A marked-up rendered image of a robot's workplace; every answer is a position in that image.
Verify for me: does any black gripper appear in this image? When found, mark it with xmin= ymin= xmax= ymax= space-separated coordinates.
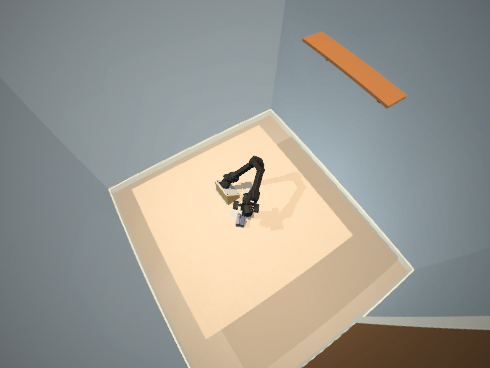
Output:
xmin=233 ymin=201 xmax=260 ymax=213

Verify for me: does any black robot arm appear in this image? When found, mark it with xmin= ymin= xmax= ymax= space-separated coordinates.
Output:
xmin=219 ymin=155 xmax=265 ymax=217

